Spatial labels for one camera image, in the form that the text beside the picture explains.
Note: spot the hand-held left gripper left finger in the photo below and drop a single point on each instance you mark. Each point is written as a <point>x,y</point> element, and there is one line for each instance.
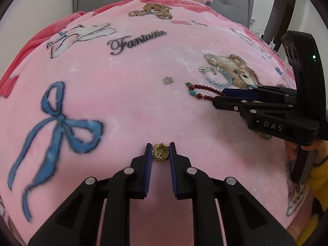
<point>148,170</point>

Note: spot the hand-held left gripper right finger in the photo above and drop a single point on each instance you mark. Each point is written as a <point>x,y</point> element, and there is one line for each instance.
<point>173,170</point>

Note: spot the dark wooden furniture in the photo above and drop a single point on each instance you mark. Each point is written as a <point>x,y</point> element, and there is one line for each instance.
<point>279,5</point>

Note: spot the clear plastic box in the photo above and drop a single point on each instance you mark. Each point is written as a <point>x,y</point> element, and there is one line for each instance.
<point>286,73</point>

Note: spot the small crystal stud earring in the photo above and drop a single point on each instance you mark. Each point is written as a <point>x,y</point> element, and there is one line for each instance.
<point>168,80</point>

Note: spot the pink printed blanket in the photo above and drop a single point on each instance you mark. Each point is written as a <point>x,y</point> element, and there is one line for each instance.
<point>128,107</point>

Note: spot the person's right hand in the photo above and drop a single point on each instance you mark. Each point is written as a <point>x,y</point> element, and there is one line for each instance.
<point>290,151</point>

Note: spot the small glass ornaments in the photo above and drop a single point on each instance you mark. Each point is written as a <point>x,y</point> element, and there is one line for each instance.
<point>260,32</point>

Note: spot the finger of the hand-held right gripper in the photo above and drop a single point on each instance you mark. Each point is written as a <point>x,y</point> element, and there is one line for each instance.
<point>234,92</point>
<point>228,103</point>

